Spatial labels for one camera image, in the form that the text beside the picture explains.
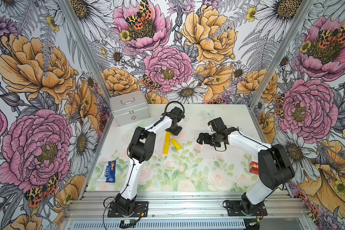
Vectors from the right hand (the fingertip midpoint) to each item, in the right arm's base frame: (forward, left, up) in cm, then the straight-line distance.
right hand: (203, 144), depth 91 cm
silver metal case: (+26, +48, +9) cm, 56 cm away
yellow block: (+12, +23, -6) cm, 26 cm away
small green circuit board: (-38, +42, -6) cm, 57 cm away
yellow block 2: (+2, +24, -6) cm, 24 cm away
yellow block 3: (+5, +17, -7) cm, 19 cm away
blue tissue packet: (-14, +56, -4) cm, 58 cm away
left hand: (+12, +19, -4) cm, 23 cm away
